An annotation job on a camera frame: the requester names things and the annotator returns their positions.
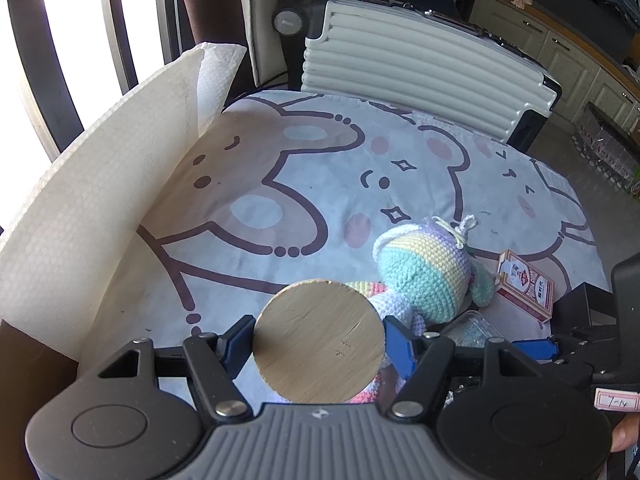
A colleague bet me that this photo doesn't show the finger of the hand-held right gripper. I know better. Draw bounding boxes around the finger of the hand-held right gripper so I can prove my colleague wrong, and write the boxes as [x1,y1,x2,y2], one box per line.
[512,327,601,386]

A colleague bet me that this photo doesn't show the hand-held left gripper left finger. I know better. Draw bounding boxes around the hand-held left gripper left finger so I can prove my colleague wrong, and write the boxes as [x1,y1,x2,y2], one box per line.
[97,315,256,423]

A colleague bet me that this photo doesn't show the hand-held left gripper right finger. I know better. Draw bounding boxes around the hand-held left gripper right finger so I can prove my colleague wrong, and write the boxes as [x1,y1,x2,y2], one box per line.
[382,321,543,418]

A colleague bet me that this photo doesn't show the black cardboard box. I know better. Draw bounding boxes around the black cardboard box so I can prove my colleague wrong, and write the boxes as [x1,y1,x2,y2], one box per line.
[552,282,615,332]

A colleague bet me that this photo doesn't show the red playing card box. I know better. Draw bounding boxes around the red playing card box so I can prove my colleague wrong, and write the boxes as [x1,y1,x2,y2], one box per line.
[495,249,556,323]

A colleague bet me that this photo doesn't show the round wooden coaster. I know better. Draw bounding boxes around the round wooden coaster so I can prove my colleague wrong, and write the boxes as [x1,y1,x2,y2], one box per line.
[254,279,387,405]

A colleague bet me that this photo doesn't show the person's right hand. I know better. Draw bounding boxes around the person's right hand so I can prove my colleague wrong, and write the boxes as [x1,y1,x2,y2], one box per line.
[612,414,640,453]

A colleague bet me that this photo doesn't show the pastel crochet bunny toy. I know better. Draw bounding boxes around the pastel crochet bunny toy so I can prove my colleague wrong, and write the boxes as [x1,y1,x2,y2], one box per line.
[345,215,493,405]

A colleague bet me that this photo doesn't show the bear printed table cloth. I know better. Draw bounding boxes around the bear printed table cloth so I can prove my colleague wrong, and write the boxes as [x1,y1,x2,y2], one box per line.
[82,89,608,411]

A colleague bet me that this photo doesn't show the shrink-wrapped pack of bottles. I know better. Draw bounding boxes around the shrink-wrapped pack of bottles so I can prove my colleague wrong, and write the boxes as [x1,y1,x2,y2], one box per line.
[572,102,640,191]

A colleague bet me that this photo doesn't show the cream kitchen cabinets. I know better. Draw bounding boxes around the cream kitchen cabinets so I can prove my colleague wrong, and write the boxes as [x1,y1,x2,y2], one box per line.
[470,0,640,128]

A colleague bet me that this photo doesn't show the white ribbed suitcase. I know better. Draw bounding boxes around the white ribbed suitcase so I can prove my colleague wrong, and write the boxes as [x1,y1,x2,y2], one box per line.
[272,0,563,153]

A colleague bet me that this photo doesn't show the beige chair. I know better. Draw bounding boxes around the beige chair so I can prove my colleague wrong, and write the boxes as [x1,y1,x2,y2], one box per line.
[235,0,323,88]

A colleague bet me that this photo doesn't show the brown curtain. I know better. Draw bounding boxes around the brown curtain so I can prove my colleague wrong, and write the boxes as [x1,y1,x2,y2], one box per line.
[170,0,246,48]

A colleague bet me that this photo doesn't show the dark window frame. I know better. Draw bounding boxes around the dark window frame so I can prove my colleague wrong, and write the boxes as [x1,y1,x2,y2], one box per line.
[0,0,173,158]

